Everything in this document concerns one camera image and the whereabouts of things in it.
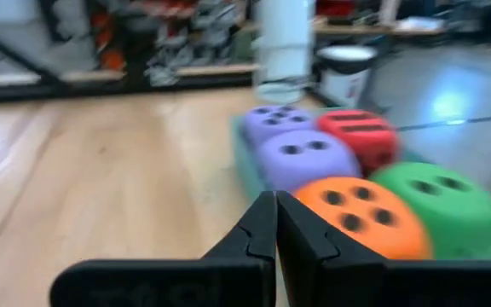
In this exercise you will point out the white cylindrical camera on stand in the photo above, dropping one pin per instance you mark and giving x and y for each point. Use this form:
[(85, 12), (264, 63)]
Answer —
[(286, 42)]

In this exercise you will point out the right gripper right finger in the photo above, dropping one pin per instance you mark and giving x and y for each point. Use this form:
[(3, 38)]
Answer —
[(399, 285)]

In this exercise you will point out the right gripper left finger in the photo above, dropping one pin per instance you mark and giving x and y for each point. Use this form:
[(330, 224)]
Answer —
[(164, 281)]

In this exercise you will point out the green foam die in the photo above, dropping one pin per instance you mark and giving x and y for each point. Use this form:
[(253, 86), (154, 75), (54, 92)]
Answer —
[(454, 213)]

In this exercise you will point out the wooden workbench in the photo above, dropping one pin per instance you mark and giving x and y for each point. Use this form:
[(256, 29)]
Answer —
[(377, 29)]

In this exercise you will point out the black aluminium table frame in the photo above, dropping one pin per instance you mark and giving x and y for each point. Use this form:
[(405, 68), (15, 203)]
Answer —
[(100, 90)]

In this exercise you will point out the cluttered storage shelf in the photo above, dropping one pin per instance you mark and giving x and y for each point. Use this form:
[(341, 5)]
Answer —
[(164, 38)]

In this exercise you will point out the teal translucent plastic bin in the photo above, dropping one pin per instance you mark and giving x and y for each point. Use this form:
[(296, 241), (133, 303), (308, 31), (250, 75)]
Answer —
[(245, 166)]

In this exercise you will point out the purple foam die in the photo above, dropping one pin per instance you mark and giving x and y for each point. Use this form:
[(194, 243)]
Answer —
[(305, 160), (277, 121)]

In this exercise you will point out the orange foam die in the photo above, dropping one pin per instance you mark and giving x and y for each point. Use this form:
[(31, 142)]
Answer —
[(365, 221)]

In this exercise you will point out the red foam die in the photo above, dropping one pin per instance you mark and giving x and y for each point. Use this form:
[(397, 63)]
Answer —
[(362, 132)]

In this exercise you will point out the white trash bin black liner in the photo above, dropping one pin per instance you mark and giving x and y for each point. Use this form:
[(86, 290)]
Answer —
[(345, 81)]

